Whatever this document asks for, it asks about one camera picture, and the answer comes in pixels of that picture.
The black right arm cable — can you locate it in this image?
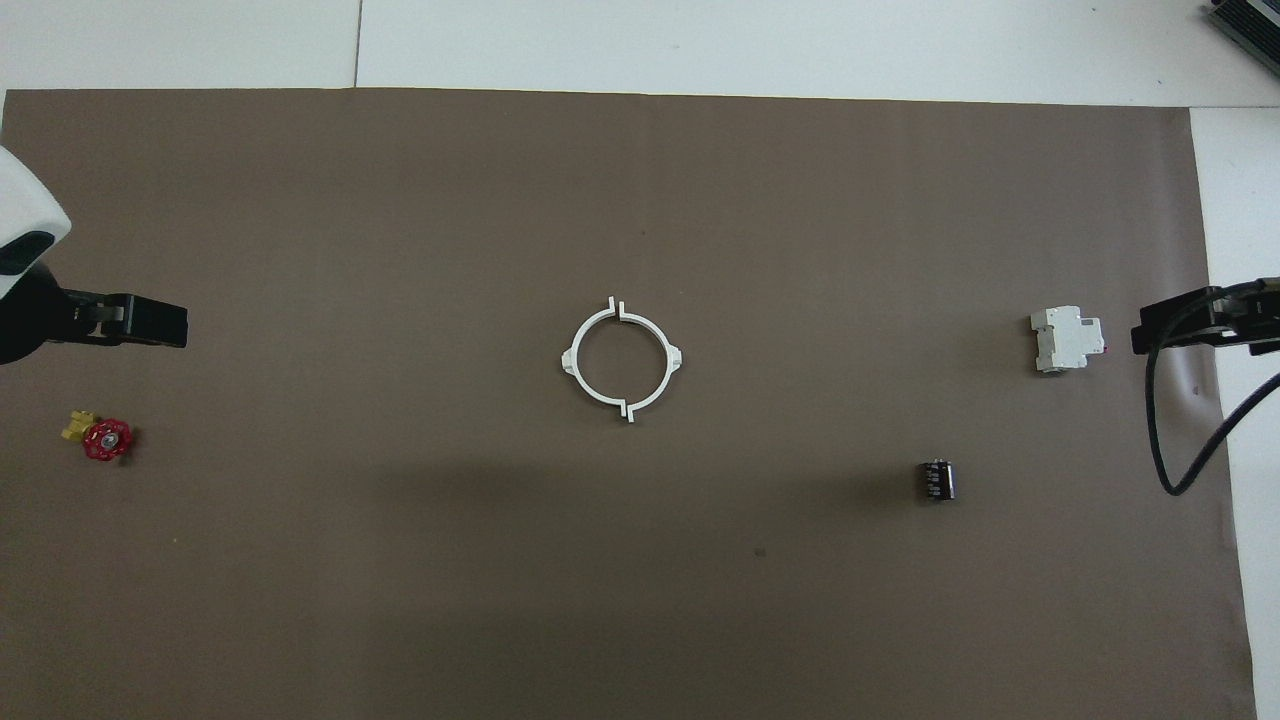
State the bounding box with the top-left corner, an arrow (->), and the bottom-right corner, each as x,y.
1145,282 -> 1280,497

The white circuit breaker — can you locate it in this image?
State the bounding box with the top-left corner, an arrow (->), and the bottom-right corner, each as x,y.
1030,306 -> 1107,375

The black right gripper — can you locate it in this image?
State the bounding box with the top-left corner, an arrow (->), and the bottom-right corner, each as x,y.
1132,278 -> 1280,356

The red handle brass valve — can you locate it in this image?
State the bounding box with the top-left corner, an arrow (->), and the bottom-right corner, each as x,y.
62,408 -> 136,463

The white half pipe clamp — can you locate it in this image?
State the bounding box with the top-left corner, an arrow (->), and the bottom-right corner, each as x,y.
560,296 -> 627,416
618,300 -> 685,424

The brown table mat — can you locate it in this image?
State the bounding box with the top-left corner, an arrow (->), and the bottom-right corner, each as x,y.
0,87 -> 1259,720

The grey ribbed device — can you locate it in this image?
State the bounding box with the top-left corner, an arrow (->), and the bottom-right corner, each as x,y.
1205,0 -> 1280,63

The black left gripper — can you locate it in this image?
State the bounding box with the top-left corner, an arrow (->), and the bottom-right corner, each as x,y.
0,262 -> 188,366

